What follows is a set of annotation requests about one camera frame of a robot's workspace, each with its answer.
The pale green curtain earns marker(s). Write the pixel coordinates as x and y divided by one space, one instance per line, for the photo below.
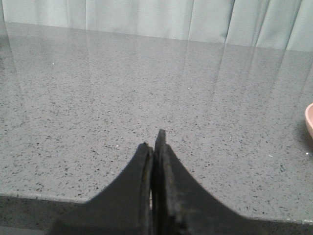
281 24

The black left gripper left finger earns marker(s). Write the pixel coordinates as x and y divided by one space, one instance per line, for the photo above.
122 208

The pink plate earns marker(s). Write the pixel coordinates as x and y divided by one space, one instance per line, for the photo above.
309 119

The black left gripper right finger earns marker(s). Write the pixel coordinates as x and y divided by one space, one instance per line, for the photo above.
181 206

